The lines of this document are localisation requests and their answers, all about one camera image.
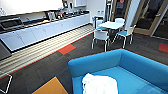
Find white garment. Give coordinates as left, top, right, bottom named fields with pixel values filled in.
left=81, top=72, right=120, bottom=94

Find white round table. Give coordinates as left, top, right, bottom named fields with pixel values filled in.
left=97, top=20, right=126, bottom=31

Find white chair teal seat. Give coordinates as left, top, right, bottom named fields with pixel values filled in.
left=112, top=24, right=136, bottom=50

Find white kitchen counter cabinets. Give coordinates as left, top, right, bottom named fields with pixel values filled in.
left=0, top=12, right=91, bottom=53

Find framed countertop appliance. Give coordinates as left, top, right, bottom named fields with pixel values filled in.
left=47, top=10, right=57, bottom=22

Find dark coffee machine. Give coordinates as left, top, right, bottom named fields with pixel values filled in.
left=61, top=0, right=73, bottom=10

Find blue sofa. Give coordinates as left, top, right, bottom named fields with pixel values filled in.
left=67, top=48, right=168, bottom=94

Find wide wooden framed glass door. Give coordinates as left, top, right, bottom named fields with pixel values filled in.
left=132, top=0, right=168, bottom=38

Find dark countertop sink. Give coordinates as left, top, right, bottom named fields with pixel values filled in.
left=0, top=18, right=25, bottom=33

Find small white wall cabinets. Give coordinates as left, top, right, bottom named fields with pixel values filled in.
left=74, top=0, right=89, bottom=9

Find long white wall cabinets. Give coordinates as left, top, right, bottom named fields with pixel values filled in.
left=0, top=0, right=65, bottom=16

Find white metal frame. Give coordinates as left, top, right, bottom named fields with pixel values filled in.
left=0, top=73, right=14, bottom=94

